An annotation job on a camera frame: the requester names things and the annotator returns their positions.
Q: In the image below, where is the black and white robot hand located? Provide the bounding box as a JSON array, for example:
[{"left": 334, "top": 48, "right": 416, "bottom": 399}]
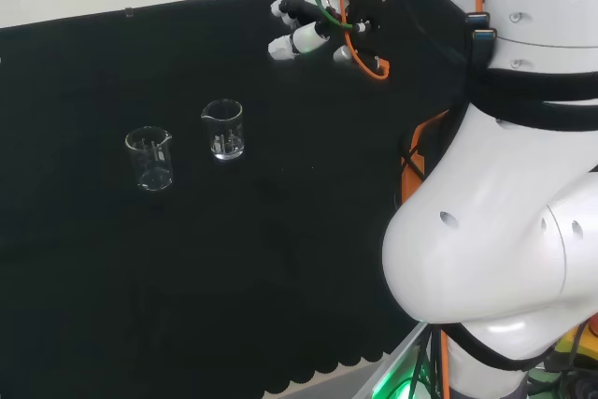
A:
[{"left": 268, "top": 0, "right": 399, "bottom": 64}]

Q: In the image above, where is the small clear glass beaker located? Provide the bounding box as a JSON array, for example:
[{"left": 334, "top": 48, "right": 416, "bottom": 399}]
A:
[{"left": 200, "top": 98, "right": 245, "bottom": 162}]

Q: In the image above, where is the large clear glass beaker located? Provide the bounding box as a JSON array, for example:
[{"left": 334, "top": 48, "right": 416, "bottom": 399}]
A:
[{"left": 124, "top": 126, "right": 175, "bottom": 192}]

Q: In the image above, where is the black bench cloth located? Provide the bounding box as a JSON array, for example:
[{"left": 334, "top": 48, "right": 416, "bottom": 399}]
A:
[{"left": 0, "top": 0, "right": 473, "bottom": 399}]

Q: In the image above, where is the yellow stop button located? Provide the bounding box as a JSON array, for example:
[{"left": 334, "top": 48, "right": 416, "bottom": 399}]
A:
[{"left": 554, "top": 322, "right": 598, "bottom": 367}]

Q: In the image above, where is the grey metal base plate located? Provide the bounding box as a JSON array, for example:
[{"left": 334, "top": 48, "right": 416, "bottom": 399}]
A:
[{"left": 357, "top": 321, "right": 450, "bottom": 399}]

